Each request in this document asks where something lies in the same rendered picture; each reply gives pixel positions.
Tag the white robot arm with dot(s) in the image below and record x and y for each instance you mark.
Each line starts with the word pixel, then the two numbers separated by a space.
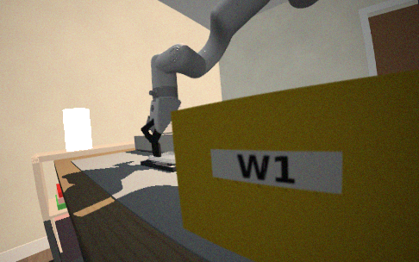
pixel 226 18

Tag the yellow lab waste bin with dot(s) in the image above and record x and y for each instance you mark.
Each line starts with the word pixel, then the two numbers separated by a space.
pixel 320 173

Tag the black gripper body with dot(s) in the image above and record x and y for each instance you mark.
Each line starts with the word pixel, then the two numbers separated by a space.
pixel 162 114

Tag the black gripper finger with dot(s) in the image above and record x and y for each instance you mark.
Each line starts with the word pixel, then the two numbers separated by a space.
pixel 153 138

